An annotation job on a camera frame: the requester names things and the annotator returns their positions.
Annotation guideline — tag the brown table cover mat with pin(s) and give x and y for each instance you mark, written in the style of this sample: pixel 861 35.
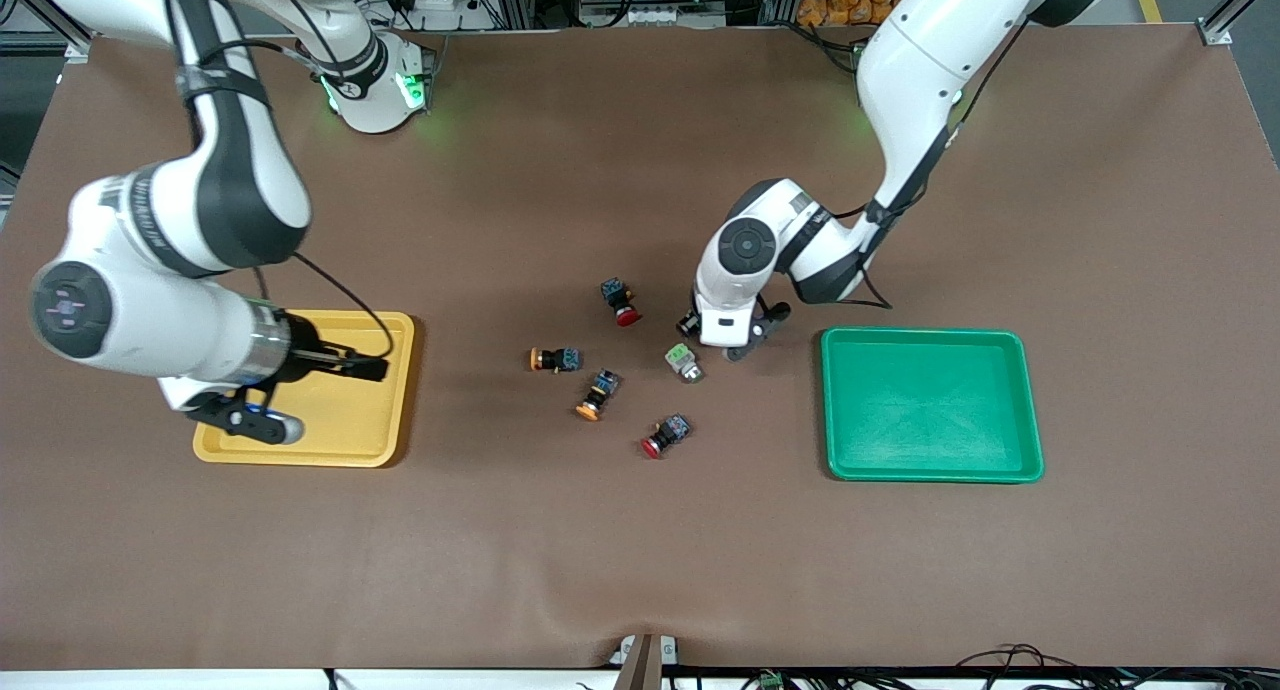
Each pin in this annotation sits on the brown table cover mat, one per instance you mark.
pixel 640 550

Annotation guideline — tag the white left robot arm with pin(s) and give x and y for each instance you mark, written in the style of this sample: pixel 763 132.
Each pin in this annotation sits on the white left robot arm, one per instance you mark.
pixel 920 70

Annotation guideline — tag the red push button switch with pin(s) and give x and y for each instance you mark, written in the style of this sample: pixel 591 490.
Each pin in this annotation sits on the red push button switch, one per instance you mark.
pixel 665 436
pixel 620 302

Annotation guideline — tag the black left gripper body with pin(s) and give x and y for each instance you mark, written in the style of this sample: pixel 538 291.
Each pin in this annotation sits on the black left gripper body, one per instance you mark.
pixel 688 323

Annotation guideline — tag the green plastic tray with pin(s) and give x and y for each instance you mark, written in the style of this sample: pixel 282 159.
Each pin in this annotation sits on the green plastic tray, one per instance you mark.
pixel 930 405

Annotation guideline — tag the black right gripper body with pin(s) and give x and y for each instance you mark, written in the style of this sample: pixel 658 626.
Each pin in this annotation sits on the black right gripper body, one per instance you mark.
pixel 307 359

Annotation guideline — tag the green push button switch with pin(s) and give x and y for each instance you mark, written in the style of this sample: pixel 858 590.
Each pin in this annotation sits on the green push button switch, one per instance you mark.
pixel 684 362

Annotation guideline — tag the white power strip with plugs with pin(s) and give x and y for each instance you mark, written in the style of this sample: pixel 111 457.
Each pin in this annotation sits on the white power strip with plugs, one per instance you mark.
pixel 430 0

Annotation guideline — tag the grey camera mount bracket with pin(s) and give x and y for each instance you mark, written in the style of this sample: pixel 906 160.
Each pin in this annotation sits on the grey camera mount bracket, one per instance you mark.
pixel 645 665

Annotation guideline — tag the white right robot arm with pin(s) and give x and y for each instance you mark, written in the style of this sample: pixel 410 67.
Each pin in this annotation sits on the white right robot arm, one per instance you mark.
pixel 230 170

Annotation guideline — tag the yellow push button switch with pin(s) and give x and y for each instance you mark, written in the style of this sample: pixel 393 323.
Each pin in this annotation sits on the yellow push button switch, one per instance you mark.
pixel 555 359
pixel 597 395

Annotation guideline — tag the white empty power strip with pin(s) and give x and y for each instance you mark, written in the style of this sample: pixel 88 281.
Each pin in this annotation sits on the white empty power strip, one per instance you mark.
pixel 660 15

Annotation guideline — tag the yellow plastic tray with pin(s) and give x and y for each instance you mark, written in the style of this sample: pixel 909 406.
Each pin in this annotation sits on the yellow plastic tray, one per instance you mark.
pixel 340 420

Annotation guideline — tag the small green connector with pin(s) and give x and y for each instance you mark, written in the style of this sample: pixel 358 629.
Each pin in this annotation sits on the small green connector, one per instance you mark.
pixel 770 680

